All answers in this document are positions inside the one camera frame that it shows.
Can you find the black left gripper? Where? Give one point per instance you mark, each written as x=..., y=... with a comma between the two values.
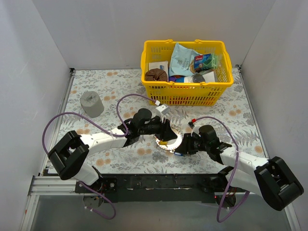
x=164, y=128

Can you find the light blue chips bag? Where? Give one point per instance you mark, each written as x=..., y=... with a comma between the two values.
x=181, y=62

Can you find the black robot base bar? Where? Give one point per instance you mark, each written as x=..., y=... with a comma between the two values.
x=160, y=187

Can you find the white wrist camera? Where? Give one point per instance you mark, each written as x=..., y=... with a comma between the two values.
x=162, y=110
x=194, y=126

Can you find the white box in basket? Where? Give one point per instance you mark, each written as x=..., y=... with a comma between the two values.
x=159, y=65

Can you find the brown round pouch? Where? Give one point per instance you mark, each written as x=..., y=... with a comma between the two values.
x=156, y=75

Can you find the yellow key tag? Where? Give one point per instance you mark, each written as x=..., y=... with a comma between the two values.
x=163, y=143

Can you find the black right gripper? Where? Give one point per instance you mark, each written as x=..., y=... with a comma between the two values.
x=188, y=143

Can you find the grey cylinder block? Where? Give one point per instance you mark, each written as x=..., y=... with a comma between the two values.
x=91, y=104

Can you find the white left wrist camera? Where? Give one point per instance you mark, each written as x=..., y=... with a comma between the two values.
x=162, y=110

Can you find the floral patterned table mat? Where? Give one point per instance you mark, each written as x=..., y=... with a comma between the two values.
x=111, y=126

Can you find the green sponge pack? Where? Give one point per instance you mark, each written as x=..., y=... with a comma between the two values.
x=205, y=62

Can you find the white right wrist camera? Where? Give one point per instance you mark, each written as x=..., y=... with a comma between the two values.
x=194, y=126

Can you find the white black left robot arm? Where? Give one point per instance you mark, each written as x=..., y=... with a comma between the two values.
x=69, y=154

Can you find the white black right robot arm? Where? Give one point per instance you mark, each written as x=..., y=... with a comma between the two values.
x=271, y=179

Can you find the white paper item in basket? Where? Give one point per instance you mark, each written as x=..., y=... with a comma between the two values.
x=207, y=77

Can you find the yellow plastic shopping basket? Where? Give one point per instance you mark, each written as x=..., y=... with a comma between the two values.
x=180, y=90

